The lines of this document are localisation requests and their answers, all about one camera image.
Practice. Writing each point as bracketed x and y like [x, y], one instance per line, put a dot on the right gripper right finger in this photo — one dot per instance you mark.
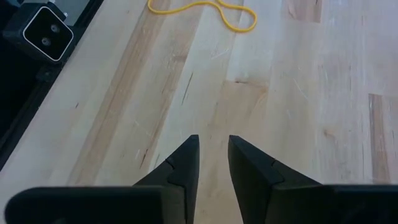
[295, 205]

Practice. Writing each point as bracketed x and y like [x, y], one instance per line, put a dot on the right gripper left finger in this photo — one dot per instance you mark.
[140, 205]

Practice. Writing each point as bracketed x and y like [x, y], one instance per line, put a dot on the yellow rubber band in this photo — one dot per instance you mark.
[239, 30]

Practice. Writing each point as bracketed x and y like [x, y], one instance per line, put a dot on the black metal table frame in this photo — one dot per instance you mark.
[37, 93]

